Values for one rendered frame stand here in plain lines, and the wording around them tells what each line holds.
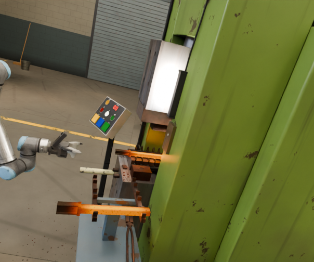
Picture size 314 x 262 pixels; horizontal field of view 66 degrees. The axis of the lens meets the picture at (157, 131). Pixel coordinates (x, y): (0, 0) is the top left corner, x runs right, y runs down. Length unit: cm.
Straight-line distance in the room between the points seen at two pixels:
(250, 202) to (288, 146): 37
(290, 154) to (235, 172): 28
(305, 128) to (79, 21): 905
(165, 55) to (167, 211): 86
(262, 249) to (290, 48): 115
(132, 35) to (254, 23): 837
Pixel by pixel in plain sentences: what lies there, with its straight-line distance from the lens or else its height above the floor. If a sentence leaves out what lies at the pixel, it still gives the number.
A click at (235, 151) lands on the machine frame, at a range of 133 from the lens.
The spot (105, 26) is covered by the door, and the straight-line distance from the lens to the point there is 957.
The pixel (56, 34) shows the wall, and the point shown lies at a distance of 1005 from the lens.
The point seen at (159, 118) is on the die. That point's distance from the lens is 154.
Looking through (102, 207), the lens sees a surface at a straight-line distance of 110.
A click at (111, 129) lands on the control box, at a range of 201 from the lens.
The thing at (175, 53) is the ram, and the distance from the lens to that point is 143.
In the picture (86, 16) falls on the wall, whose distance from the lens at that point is 977.
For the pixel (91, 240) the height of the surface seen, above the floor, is 77.
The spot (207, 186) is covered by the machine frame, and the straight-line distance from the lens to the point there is 137.
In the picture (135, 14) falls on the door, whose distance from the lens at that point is 948.
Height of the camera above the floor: 172
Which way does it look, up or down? 19 degrees down
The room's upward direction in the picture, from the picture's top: 14 degrees clockwise
